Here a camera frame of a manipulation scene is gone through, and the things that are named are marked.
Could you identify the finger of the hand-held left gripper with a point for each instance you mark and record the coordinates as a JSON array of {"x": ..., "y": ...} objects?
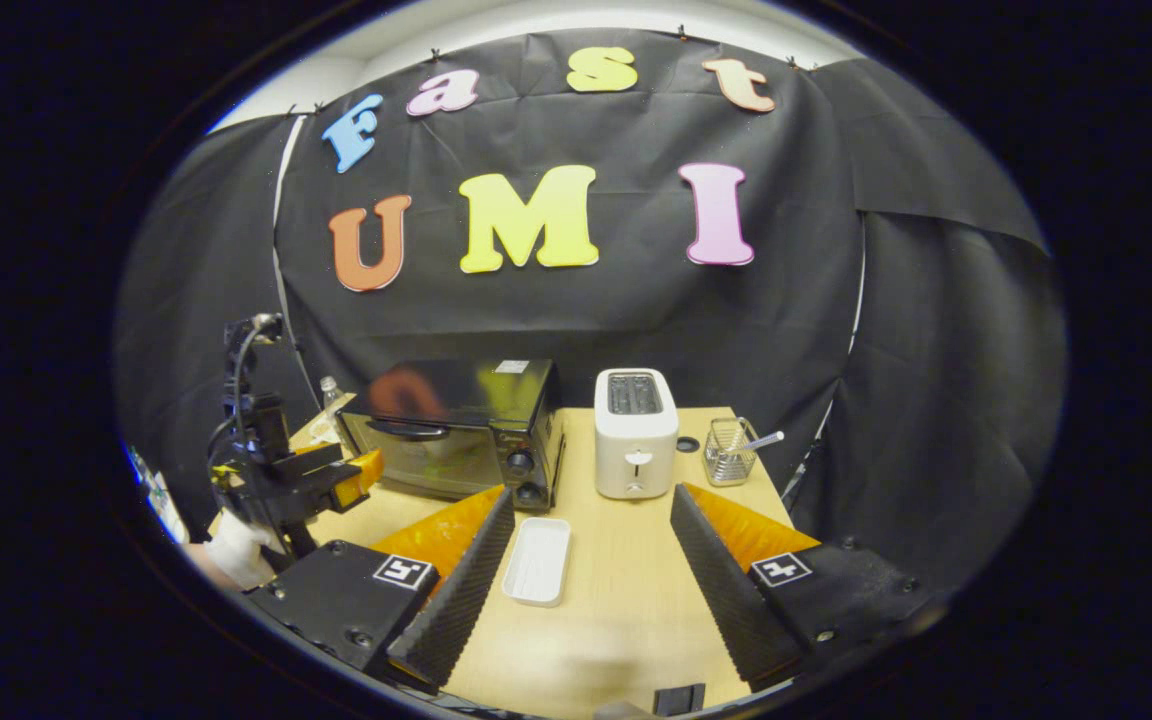
[{"x": 361, "y": 475}]

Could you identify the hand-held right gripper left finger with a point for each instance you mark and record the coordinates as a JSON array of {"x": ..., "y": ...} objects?
[{"x": 461, "y": 605}]

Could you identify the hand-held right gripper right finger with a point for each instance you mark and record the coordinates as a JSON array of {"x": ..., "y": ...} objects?
[{"x": 726, "y": 600}]

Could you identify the black electric oven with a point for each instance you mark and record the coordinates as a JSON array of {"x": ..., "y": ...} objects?
[{"x": 456, "y": 395}]

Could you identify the clear plastic water bottle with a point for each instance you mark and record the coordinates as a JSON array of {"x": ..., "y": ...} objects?
[{"x": 332, "y": 392}]

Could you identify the white rectangular tray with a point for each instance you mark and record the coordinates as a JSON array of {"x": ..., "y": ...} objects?
[{"x": 536, "y": 565}]

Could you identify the round black table grommet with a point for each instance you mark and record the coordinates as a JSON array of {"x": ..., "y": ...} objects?
[{"x": 687, "y": 444}]

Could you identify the white toaster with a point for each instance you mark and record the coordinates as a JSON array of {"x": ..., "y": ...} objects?
[{"x": 636, "y": 450}]

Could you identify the black backdrop cloth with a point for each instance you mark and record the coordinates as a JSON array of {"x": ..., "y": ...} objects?
[{"x": 586, "y": 320}]

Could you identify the black table bracket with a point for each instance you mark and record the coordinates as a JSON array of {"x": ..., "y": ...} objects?
[{"x": 678, "y": 698}]

